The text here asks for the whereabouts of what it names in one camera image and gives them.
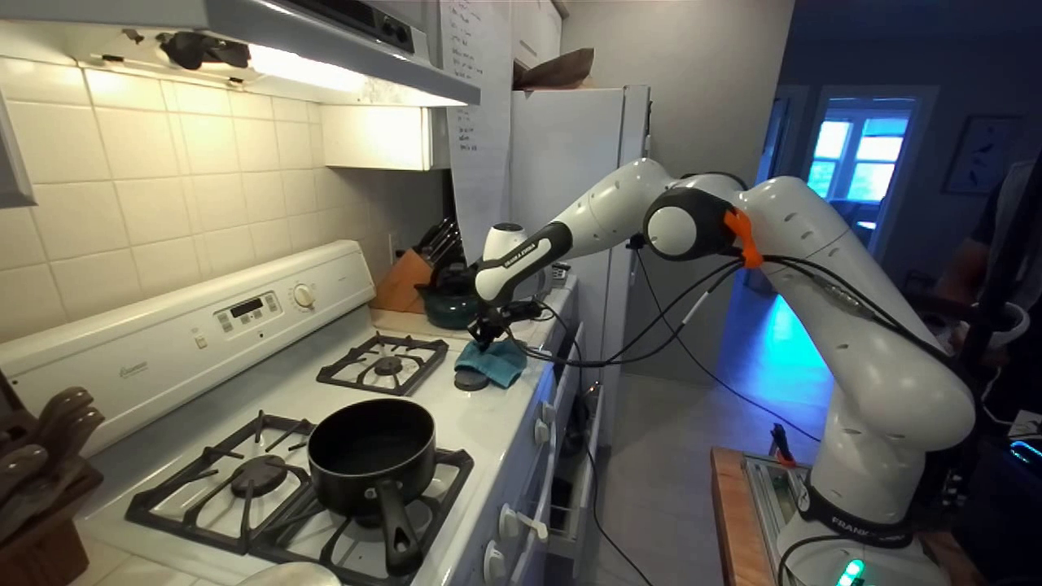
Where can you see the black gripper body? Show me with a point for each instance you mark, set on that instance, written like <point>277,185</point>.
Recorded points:
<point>493,314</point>

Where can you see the blue terry towel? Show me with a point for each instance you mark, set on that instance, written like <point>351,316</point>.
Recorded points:
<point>499,367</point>

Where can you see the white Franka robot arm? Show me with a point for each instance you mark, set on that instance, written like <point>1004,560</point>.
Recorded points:
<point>867,359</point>

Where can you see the white stove knob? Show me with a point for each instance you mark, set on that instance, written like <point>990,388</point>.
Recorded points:
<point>519,521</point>
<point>542,421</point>
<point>493,560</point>

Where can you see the small black stove grate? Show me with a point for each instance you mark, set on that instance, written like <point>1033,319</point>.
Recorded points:
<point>382,348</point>

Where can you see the large black stove grate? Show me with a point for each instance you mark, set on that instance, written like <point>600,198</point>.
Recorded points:
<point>217,494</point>

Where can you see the white gas stove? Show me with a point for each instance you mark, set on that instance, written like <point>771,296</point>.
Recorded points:
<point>165,348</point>

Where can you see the metal sink drain strainer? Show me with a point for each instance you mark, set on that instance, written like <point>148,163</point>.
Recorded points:
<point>470,384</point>

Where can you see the dark teal pot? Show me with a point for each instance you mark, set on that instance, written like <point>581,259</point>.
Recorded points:
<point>445,306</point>

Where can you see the wooden knife block with knives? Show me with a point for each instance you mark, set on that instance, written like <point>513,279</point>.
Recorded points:
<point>401,286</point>

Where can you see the black burner cap under grate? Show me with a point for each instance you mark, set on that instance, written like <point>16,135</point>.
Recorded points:
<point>258,472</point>
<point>390,367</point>

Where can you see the white refrigerator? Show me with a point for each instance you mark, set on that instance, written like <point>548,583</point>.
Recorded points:
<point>563,140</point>

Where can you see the brown basket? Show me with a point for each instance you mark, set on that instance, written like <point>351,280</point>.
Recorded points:
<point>554,71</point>

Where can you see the white cabinet above refrigerator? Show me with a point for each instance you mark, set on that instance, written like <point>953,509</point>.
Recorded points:
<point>532,28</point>

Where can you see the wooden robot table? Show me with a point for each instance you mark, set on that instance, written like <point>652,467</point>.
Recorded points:
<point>735,521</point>

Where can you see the steel range hood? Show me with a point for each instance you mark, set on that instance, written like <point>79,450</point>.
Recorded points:
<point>326,44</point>

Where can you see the dark fixture under hood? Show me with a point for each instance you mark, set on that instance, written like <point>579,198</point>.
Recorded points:
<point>200,47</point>

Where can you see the blue lit window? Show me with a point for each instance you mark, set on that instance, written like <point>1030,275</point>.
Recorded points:
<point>859,151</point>

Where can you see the dark brown knife block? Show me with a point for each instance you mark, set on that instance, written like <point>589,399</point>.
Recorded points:
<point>37,489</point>

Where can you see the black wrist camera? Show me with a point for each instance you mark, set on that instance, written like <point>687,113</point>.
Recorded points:
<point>525,311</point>

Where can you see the aluminium base plate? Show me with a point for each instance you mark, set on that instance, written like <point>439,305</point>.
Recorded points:
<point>775,501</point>

